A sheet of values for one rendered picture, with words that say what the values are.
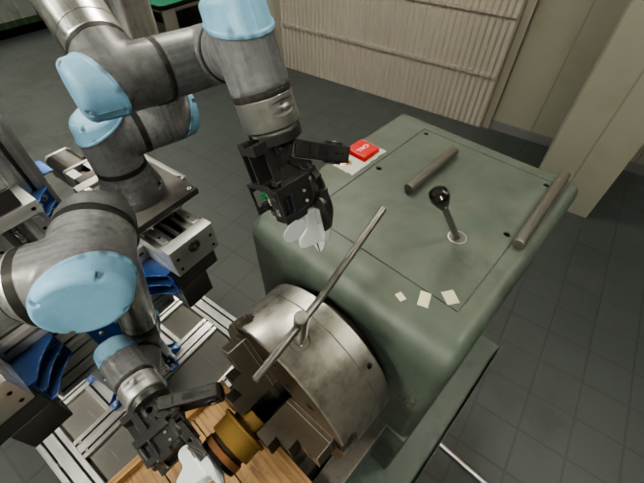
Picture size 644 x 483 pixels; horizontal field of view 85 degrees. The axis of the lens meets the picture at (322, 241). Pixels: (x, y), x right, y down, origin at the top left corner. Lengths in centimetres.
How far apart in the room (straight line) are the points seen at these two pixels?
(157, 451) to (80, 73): 56
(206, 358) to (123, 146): 112
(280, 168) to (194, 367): 139
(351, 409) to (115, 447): 129
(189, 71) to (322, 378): 46
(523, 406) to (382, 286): 152
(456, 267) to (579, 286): 199
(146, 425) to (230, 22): 64
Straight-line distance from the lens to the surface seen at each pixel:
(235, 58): 45
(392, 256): 67
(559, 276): 263
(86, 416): 188
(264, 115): 45
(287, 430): 67
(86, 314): 57
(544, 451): 204
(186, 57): 52
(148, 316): 88
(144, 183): 96
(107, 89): 49
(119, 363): 80
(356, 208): 75
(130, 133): 91
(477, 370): 142
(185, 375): 177
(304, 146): 50
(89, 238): 56
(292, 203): 48
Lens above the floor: 176
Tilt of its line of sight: 48 degrees down
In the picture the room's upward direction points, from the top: straight up
